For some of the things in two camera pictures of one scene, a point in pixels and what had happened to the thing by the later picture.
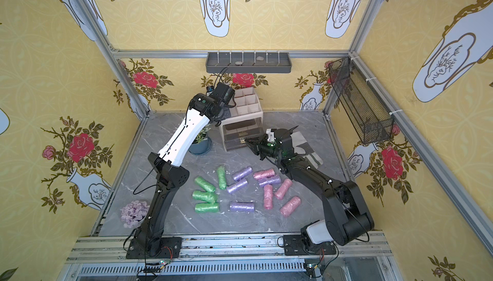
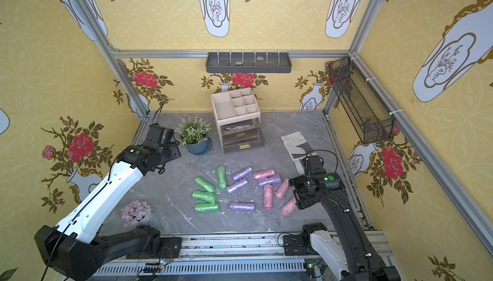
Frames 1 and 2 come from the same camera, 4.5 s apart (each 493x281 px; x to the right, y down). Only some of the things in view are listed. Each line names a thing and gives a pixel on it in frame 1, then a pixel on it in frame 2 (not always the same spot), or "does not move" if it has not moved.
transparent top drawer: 235,133 does not move
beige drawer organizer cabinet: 246,119 does not move
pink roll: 290,206 does not move
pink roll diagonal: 283,189 does not move
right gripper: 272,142 to 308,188
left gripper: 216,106 to 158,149
